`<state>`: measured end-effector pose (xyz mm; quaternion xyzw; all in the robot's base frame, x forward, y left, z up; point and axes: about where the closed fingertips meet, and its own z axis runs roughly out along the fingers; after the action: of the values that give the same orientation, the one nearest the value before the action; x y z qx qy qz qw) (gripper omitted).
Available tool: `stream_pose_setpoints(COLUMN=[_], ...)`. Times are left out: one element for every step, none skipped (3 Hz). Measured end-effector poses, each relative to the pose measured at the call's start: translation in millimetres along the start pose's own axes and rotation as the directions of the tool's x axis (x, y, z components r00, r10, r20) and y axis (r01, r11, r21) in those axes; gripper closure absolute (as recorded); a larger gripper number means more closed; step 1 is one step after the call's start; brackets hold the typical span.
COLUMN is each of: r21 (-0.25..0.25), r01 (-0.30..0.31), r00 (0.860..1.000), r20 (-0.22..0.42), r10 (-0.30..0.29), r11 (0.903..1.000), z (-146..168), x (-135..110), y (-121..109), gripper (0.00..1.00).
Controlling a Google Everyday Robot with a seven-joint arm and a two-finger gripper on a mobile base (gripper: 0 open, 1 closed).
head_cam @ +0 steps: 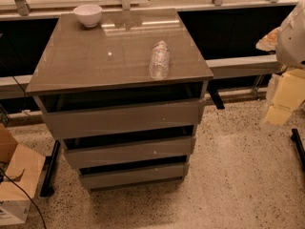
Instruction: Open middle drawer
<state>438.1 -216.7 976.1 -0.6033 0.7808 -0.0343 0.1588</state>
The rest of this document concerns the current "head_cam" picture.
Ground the brown cardboard box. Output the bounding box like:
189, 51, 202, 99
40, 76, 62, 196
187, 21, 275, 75
0, 124, 46, 226

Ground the black floor bar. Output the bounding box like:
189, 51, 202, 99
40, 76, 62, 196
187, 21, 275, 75
40, 140, 60, 198
291, 128, 305, 169

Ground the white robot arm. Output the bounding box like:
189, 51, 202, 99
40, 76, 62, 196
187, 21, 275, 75
255, 0, 305, 126

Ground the clear plastic water bottle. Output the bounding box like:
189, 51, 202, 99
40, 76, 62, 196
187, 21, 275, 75
149, 41, 171, 80

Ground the black leg behind cabinet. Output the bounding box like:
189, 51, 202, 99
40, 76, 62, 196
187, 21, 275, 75
208, 85, 225, 110

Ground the white ceramic bowl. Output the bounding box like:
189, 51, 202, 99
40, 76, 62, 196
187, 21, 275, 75
73, 5, 102, 28

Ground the black right floor bar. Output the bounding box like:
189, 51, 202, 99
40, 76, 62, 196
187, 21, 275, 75
291, 128, 305, 169

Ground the black cable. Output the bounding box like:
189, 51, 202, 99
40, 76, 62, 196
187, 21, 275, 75
0, 167, 48, 229

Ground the black left floor bar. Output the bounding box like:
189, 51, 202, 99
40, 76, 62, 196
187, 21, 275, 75
40, 140, 60, 198

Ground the grey horizontal rail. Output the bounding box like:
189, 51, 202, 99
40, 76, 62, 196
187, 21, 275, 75
0, 54, 281, 99

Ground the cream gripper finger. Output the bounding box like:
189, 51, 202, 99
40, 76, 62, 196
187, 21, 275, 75
264, 106, 293, 126
272, 69, 305, 111

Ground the grey three-drawer cabinet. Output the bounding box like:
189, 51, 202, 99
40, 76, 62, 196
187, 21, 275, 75
27, 10, 213, 176

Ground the grey top drawer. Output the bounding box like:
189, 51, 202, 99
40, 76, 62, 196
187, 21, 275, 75
43, 100, 201, 139

